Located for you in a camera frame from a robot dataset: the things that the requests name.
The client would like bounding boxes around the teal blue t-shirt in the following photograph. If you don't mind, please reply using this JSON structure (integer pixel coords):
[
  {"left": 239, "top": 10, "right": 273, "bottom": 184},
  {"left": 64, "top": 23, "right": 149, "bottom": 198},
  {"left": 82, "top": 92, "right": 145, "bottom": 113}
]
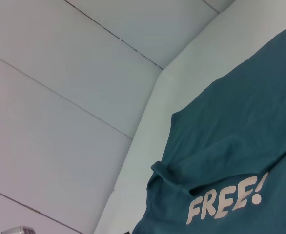
[{"left": 132, "top": 19, "right": 286, "bottom": 234}]

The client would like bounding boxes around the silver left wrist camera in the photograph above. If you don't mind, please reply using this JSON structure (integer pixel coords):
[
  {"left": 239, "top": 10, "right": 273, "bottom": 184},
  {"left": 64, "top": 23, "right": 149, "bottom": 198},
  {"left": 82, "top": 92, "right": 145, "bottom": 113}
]
[{"left": 0, "top": 226, "right": 35, "bottom": 234}]

